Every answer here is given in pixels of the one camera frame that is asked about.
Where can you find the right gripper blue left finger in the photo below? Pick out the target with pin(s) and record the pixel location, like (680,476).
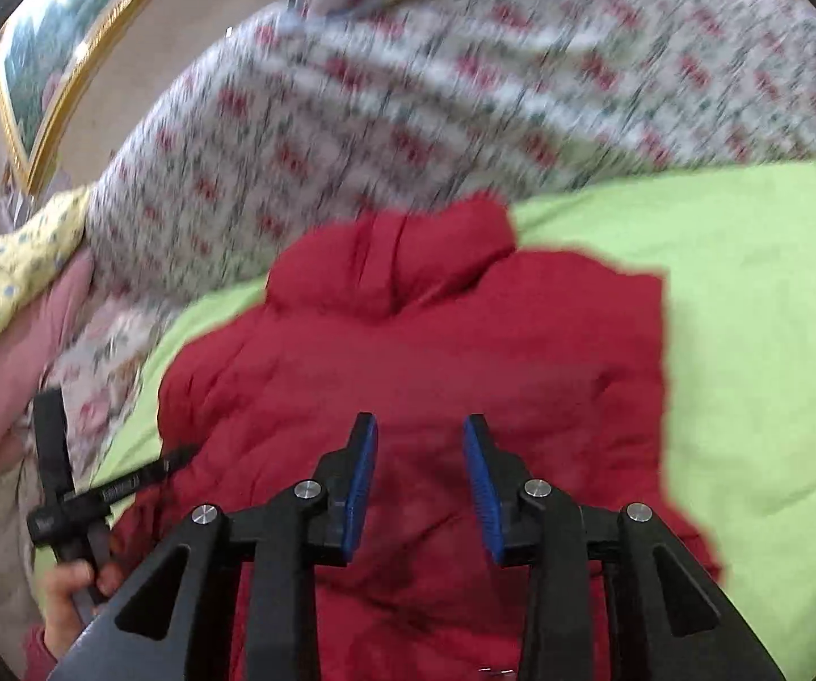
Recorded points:
(173,618)

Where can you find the red quilted jacket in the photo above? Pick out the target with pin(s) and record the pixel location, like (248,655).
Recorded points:
(421,321)

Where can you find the pink pillow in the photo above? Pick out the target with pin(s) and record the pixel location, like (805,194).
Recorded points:
(31,343)

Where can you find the large floral print pillow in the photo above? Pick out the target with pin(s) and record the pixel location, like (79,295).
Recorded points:
(100,374)

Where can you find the lime green bed sheet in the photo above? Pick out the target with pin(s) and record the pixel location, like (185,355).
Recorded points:
(736,252)

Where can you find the gold framed painting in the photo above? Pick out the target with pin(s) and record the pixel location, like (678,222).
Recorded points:
(49,51)

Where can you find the yellow floral cloth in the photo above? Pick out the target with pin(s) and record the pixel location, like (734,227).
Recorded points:
(35,255)

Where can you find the person's left hand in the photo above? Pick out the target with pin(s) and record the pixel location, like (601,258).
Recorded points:
(62,624)

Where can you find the small rose print quilt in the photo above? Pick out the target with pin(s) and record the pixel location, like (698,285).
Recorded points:
(287,124)

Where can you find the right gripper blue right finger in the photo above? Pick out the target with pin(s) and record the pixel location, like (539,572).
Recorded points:
(666,617)

